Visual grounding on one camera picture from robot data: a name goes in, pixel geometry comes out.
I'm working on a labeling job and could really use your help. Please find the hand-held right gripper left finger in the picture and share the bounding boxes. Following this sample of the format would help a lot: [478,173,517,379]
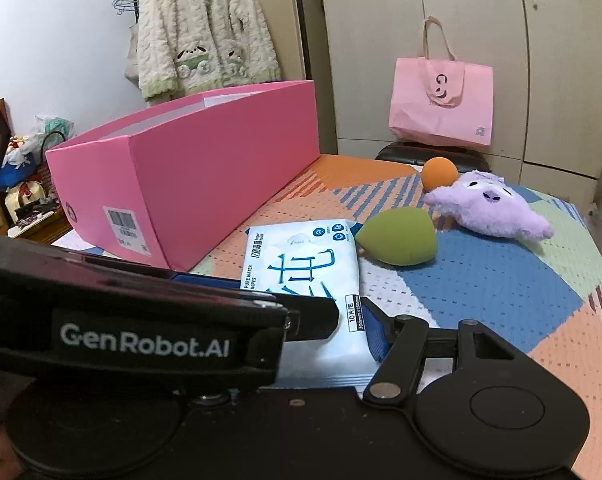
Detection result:
[188,392,234,407]

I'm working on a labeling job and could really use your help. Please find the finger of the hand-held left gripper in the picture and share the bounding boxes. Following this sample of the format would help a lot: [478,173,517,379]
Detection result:
[51,245,278,307]
[276,295,344,344]

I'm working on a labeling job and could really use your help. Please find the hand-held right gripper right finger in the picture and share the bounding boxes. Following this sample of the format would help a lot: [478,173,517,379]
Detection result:
[362,302,532,403]

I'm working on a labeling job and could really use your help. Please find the blue white wet wipes pack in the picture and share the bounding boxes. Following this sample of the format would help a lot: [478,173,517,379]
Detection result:
[240,220,382,388]

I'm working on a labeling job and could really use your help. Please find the pink cardboard box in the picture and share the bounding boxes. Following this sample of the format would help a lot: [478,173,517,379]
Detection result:
[44,80,322,273]

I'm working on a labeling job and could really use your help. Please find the green teardrop makeup sponge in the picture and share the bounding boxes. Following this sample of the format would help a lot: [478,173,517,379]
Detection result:
[355,206,439,267]

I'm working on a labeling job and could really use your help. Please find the wooden cabinet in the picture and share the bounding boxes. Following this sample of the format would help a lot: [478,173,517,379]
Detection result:
[0,97,76,247]

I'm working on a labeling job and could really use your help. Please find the purple plush toy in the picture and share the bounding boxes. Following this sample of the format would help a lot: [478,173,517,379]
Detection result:
[424,170,556,242]

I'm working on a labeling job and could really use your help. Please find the orange sponge ball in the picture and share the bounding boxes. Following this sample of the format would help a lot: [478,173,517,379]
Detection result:
[421,157,459,192]

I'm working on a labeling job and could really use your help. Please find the cream handbag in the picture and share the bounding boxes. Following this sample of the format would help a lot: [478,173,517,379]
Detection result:
[4,182,58,224]

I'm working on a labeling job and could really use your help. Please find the blue cloth bag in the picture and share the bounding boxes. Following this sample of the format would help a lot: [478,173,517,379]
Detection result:
[0,152,38,190]

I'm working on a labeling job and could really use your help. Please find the white green plastic bag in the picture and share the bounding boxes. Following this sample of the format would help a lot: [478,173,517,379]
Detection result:
[34,114,77,143]

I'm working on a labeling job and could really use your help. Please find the beige hanging bag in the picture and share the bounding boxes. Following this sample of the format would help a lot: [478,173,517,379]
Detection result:
[125,25,143,84]

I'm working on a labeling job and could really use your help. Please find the pink tote bag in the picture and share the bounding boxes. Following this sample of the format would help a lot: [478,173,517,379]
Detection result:
[388,16,494,148]

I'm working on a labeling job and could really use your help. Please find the cream fleece cardigan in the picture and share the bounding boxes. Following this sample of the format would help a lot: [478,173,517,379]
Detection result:
[136,0,283,103]

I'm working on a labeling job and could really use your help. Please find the black clothes rack pole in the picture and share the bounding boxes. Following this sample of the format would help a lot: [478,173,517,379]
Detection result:
[288,0,312,81]

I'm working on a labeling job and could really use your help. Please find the beige wardrobe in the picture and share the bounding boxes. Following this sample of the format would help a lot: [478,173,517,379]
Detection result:
[301,0,602,221]

